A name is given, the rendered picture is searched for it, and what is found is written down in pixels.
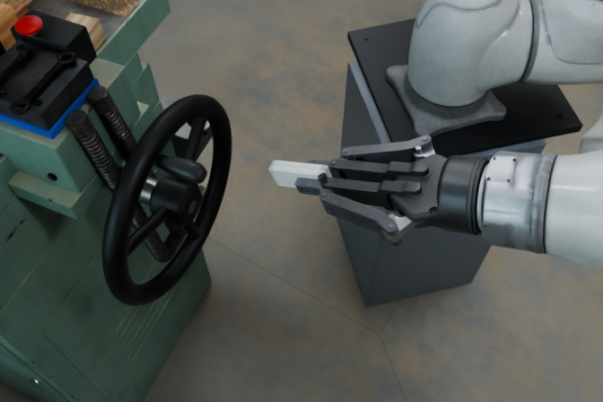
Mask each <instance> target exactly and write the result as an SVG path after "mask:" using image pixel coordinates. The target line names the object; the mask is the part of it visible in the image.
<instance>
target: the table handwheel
mask: <svg viewBox="0 0 603 402"><path fill-rule="evenodd" d="M192 118H193V119H194V120H193V124H192V127H191V130H190V133H189V137H188V142H187V145H186V148H185V151H184V153H183V156H182V158H184V159H188V160H191V161H195V159H196V155H197V149H198V146H199V144H200V140H201V137H202V134H203V132H204V129H205V124H206V121H208V122H209V125H210V127H211V130H212V135H213V159H212V167H211V172H210V177H209V180H208V184H207V188H206V191H205V196H204V199H203V202H202V205H201V206H200V203H201V191H200V189H199V186H198V185H197V184H196V185H195V184H192V183H188V182H186V181H184V180H182V179H179V178H176V177H174V176H172V175H167V176H165V177H163V178H162V179H160V180H158V179H154V178H152V177H149V174H150V172H151V170H152V168H153V166H154V164H155V162H156V161H157V159H158V157H159V156H160V154H161V152H162V150H163V149H164V147H165V146H166V144H167V143H168V142H169V141H170V140H171V138H172V137H173V136H174V135H175V134H176V133H177V132H178V130H179V129H180V128H181V127H182V126H184V125H185V124H186V123H187V122H189V120H191V119H192ZM231 160H232V131H231V125H230V120H229V118H228V116H227V113H226V111H225V110H224V108H223V106H222V105H221V104H220V102H218V101H217V100H216V99H214V98H212V97H210V96H207V95H204V94H193V95H189V96H187V97H184V98H182V99H180V100H177V101H175V102H174V103H172V104H171V105H170V106H169V107H168V108H167V109H166V110H164V111H163V112H162V113H161V114H160V115H159V116H158V117H157V118H156V119H155V120H154V121H153V123H152V124H151V125H150V126H149V127H148V128H147V129H146V130H145V132H144V133H143V135H142V136H141V138H140V139H139V141H138V142H137V144H136V145H135V148H134V149H133V151H132V152H131V154H130V156H129V157H128V159H127V162H126V164H125V166H124V167H122V166H118V168H119V169H120V171H121V174H120V176H119V179H118V183H117V185H116V187H115V190H114V192H113V195H112V198H111V201H110V204H109V210H108V213H107V217H106V222H105V226H104V232H103V239H102V268H103V274H104V277H105V281H106V283H107V286H108V288H109V290H110V292H111V293H112V294H113V296H114V297H115V298H116V299H118V300H119V301H120V302H122V303H124V304H126V305H129V306H143V305H146V304H149V303H152V302H155V301H156V300H158V299H160V298H161V297H162V296H163V295H164V294H165V293H167V292H168V291H169V290H170V289H171V288H172V287H173V286H174V285H175V284H176V283H177V282H178V281H179V280H180V279H181V277H182V276H183V275H184V274H185V273H186V272H187V271H188V269H189V268H190V266H191V265H192V263H193V262H194V260H195V259H196V257H197V255H198V253H199V251H200V250H201V249H202V247H203V245H204V243H205V240H206V238H207V236H208V234H209V232H210V231H211V229H212V227H213V224H214V221H215V218H216V216H217V214H218V211H219V208H220V206H221V203H222V201H223V195H224V191H225V189H226V185H227V181H228V177H229V172H230V167H231ZM138 201H139V202H141V203H144V204H147V205H149V207H150V211H151V214H152V215H151V216H150V217H149V218H148V219H147V220H146V221H145V222H144V223H143V224H142V225H141V226H140V227H139V228H138V229H137V230H135V231H134V232H133V233H132V234H131V235H130V236H129V234H130V229H131V225H132V221H133V217H134V214H135V209H136V206H137V203H138ZM199 207H200V209H199ZM198 209H199V211H198ZM197 211H198V214H197ZM196 214H197V218H196V220H195V221H194V222H193V219H194V218H195V216H196ZM164 221H165V222H167V223H171V224H174V225H177V226H178V227H183V226H184V228H185V230H186V232H187V233H188V236H187V238H186V239H185V240H184V242H183V244H182V245H181V247H180V248H179V250H178V252H177V253H176V255H175V256H174V257H173V259H172V260H171V261H170V263H169V264H168V265H167V266H166V267H165V268H164V269H163V270H162V271H161V272H160V273H159V274H158V275H157V276H156V277H154V278H153V279H151V280H150V281H148V282H146V283H144V284H135V283H134V282H133V280H132V279H131V276H130V274H129V270H128V264H127V257H128V256H129V255H130V254H131V253H132V252H133V251H134V250H135V249H136V248H137V247H138V246H139V245H140V244H141V243H142V242H143V241H144V240H145V239H146V238H147V237H148V236H149V235H150V234H151V233H152V232H153V231H154V230H155V229H157V228H158V227H159V226H160V225H161V224H162V223H163V222H164Z"/></svg>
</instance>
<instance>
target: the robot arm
mask: <svg viewBox="0 0 603 402"><path fill-rule="evenodd" d="M386 79H387V80H388V81H389V82H390V83H391V84H392V85H393V87H394V88H395V90H396V92H397V94H398V97H399V98H400V100H401V102H402V104H403V106H404V108H405V110H406V113H407V114H408V116H409V117H410V119H411V121H412V123H413V126H414V134H415V137H416V139H413V140H410V141H406V142H397V143H388V144H371V145H362V146H354V147H346V148H343V149H342V150H341V151H340V154H341V155H340V156H339V157H338V158H337V159H334V160H332V161H330V162H328V161H319V160H307V161H306V162H305V163H303V162H286V161H277V160H273V162H272V163H271V164H272V165H270V167H269V171H270V173H271V175H272V177H273V178H274V180H275V183H276V185H277V186H281V187H288V188H297V189H298V191H299V192H300V193H302V194H307V195H313V196H319V199H320V201H321V203H322V205H323V207H324V209H325V211H326V213H327V214H331V215H333V216H335V217H337V218H340V219H342V220H345V221H347V222H349V223H353V224H355V225H358V226H360V227H363V228H364V229H367V230H369V231H372V232H376V233H378V234H380V235H382V236H383V237H384V238H385V239H386V240H387V241H388V242H389V243H390V244H391V245H393V246H399V245H401V243H402V241H403V240H402V236H403V235H404V234H406V233H407V232H409V231H410V230H411V229H413V228H414V227H415V228H417V229H422V228H425V227H430V226H435V227H438V228H440V229H443V230H444V231H446V232H457V233H463V234H469V235H476V236H477V235H478V234H480V233H482V235H483V238H484V241H485V242H486V243H487V244H489V245H491V246H497V247H503V248H509V249H520V250H526V251H532V252H533V253H537V254H541V253H544V254H548V255H553V256H557V257H560V258H565V259H568V260H570V261H572V262H573V263H575V264H577V265H580V266H582V267H588V268H592V269H596V270H600V271H603V110H602V112H601V115H600V117H599V120H598V121H597V122H596V124H595V125H594V126H593V127H592V128H591V129H590V130H589V131H587V132H586V133H585V134H583V135H582V136H581V146H580V151H579V154H573V155H553V154H551V153H544V154H542V153H518V152H506V151H500V152H497V153H495V154H494V155H493V157H492V159H491V161H489V160H487V158H486V157H479V156H468V155H457V154H455V155H452V156H451V157H450V158H446V157H444V156H442V155H440V154H436V153H435V151H434V150H433V144H432V140H431V138H432V137H433V136H435V135H438V134H440V133H444V132H448V131H451V130H454V129H458V128H462V127H467V126H471V125H474V124H477V123H481V122H485V121H498V120H502V119H504V117H505V115H506V112H507V110H506V108H505V106H504V105H503V104H502V103H501V102H499V101H498V100H497V99H496V97H495V96H494V93H493V92H492V90H491V89H493V88H496V87H500V86H503V85H506V84H510V83H537V84H585V83H603V0H423V2H422V4H421V6H420V9H419V11H418V14H417V16H416V18H415V24H414V28H413V32H412V37H411V40H410V47H409V54H408V65H405V66H391V67H389V68H388V69H387V71H386ZM354 157H356V159H354ZM368 205H375V206H381V207H384V208H385V209H386V210H389V211H394V212H398V213H399V214H400V215H401V216H402V217H397V216H395V215H394V214H390V215H387V214H385V213H383V212H382V211H380V210H378V209H375V208H372V207H370V206H368Z"/></svg>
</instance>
